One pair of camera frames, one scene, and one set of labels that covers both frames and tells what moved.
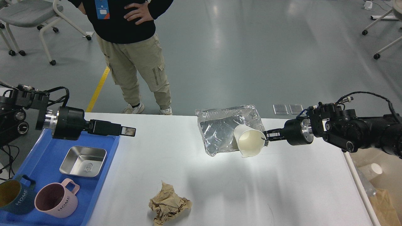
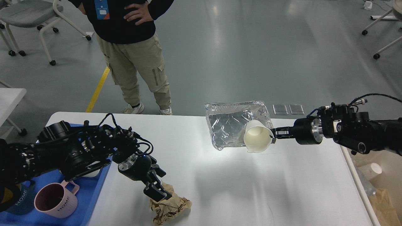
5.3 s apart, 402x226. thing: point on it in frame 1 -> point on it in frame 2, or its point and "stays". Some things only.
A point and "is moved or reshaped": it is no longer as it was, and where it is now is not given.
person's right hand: [81, 7] stays
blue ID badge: [102, 9] stays
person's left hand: [142, 12] stays
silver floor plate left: [279, 109] stays
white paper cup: [250, 141] is moved or reshaped
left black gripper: [67, 123] -> [140, 167]
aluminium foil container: [217, 126] is moved or reshaped
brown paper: [167, 204] stays
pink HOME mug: [55, 199] stays
